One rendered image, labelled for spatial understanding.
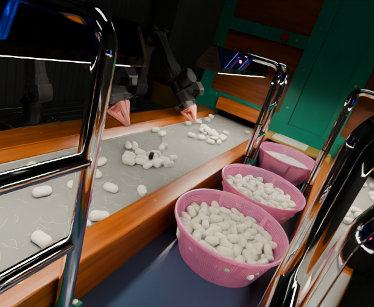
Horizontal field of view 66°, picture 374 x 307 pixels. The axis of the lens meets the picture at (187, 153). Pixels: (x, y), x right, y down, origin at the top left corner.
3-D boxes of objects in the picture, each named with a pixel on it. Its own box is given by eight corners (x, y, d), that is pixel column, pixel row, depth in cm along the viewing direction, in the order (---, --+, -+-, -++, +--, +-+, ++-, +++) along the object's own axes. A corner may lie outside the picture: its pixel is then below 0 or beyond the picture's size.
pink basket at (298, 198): (209, 218, 81) (220, 190, 77) (215, 178, 106) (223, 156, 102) (301, 249, 80) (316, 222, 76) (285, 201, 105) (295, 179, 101)
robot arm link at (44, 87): (53, 102, 105) (42, 2, 94) (39, 105, 99) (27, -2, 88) (39, 101, 106) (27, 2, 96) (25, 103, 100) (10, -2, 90)
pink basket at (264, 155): (268, 184, 115) (278, 164, 111) (243, 155, 138) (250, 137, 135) (321, 192, 123) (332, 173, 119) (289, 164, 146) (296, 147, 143)
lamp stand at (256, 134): (197, 159, 118) (234, 47, 101) (217, 150, 135) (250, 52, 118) (239, 179, 111) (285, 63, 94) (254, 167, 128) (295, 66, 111)
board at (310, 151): (261, 136, 145) (262, 133, 145) (268, 131, 158) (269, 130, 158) (328, 163, 133) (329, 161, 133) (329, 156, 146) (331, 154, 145)
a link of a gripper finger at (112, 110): (144, 119, 94) (131, 94, 94) (130, 122, 88) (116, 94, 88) (131, 128, 97) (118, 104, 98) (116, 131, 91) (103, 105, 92)
